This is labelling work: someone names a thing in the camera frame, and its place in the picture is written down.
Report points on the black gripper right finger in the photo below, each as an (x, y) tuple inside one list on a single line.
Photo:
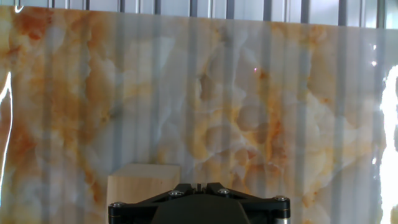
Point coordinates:
[(267, 211)]

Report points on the light wooden block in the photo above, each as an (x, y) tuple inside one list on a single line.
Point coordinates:
[(140, 180)]

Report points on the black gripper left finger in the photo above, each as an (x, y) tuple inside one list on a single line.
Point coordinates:
[(136, 211)]

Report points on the orange marble pattern mat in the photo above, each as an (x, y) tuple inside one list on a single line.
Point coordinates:
[(202, 109)]

